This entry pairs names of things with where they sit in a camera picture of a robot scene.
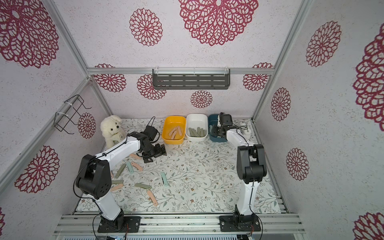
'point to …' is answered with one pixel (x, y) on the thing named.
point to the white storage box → (196, 127)
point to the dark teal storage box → (212, 120)
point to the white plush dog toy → (112, 130)
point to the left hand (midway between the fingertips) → (161, 157)
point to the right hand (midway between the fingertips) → (214, 127)
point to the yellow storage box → (169, 122)
